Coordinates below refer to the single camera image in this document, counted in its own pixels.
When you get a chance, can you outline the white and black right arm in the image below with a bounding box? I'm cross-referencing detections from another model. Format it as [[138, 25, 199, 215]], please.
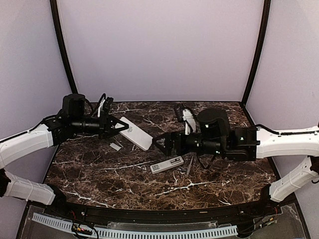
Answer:
[[153, 104, 319, 216]]

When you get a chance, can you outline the white slotted cable duct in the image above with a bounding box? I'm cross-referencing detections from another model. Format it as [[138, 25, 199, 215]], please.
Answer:
[[32, 213, 238, 239]]

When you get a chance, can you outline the white KT-16 remote control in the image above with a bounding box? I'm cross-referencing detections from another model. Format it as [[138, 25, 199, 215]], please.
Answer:
[[150, 156, 184, 174]]

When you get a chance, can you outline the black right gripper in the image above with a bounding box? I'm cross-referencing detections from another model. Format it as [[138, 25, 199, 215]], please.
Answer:
[[152, 129, 225, 156]]

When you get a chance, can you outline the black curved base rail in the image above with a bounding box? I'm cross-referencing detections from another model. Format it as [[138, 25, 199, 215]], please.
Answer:
[[43, 200, 281, 225]]

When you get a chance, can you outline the white battery cover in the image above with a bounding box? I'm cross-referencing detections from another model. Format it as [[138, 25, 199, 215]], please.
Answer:
[[109, 143, 122, 151]]

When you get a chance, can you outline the right black frame post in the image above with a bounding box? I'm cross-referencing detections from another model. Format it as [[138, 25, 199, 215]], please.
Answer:
[[241, 0, 271, 107]]

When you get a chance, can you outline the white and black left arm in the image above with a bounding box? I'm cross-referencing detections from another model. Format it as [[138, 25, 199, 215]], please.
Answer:
[[0, 94, 129, 217]]

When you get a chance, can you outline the white remote with green buttons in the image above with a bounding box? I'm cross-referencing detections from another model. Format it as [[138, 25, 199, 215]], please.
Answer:
[[120, 117, 153, 151]]

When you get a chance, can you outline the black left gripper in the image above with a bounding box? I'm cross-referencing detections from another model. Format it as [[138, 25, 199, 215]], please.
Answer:
[[71, 111, 129, 139]]

